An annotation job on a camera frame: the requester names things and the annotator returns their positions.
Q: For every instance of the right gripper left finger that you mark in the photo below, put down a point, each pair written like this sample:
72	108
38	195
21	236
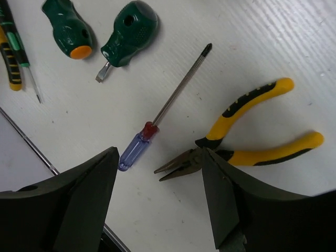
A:
63	213

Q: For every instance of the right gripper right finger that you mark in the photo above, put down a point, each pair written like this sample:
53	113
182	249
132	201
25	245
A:
249	215

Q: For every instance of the yellow needle-nose pliers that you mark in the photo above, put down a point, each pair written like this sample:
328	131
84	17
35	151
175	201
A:
12	67
247	153

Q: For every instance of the blue handled long screwdriver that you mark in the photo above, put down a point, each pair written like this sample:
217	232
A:
142	140

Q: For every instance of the thin green precision screwdriver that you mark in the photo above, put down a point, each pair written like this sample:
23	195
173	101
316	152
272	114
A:
15	43

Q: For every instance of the green stubby phillips screwdriver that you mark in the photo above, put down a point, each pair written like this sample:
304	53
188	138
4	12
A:
70	32

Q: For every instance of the green stubby flat screwdriver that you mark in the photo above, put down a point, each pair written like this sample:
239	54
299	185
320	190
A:
134	29

